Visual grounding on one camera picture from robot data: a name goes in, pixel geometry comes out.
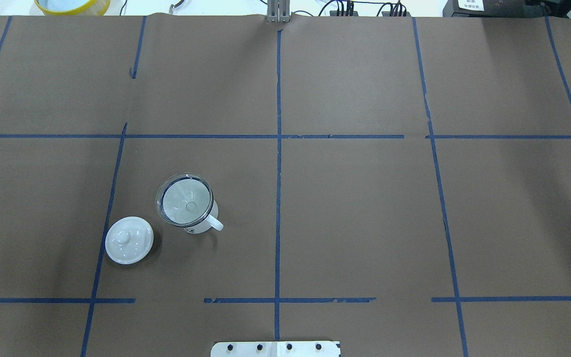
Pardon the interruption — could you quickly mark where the clear glass funnel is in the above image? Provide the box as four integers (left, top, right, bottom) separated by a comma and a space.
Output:
156, 173, 215, 228

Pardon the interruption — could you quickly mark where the white enamel mug blue rim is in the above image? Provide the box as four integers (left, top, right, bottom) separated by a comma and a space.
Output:
159, 175, 224, 235

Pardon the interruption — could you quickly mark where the white ceramic lid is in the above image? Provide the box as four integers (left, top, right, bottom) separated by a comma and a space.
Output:
105, 216, 154, 265

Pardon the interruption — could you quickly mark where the black device with label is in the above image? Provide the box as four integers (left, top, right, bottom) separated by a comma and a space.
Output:
442, 0, 526, 18

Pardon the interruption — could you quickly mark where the yellow rimmed blue bowl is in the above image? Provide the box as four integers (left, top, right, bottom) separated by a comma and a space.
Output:
34, 0, 111, 16

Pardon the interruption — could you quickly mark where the aluminium frame post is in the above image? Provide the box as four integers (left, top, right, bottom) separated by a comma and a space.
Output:
264, 0, 291, 23

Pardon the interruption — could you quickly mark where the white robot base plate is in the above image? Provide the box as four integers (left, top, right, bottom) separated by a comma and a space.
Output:
210, 341, 342, 357

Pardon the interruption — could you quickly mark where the black cable bundle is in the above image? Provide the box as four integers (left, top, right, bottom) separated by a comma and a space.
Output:
318, 0, 410, 17

